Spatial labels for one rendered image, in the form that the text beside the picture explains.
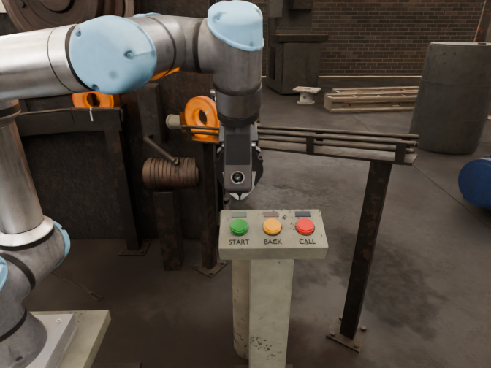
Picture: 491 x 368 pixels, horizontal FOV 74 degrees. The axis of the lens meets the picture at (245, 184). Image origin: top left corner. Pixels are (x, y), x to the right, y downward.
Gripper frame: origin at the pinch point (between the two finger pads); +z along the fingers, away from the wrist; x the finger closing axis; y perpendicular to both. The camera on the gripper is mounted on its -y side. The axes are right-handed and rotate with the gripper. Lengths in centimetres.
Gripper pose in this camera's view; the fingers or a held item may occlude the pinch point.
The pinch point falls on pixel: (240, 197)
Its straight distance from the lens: 67.0
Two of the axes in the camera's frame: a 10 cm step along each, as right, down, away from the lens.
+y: -0.3, -7.2, 7.0
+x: -10.0, 0.2, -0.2
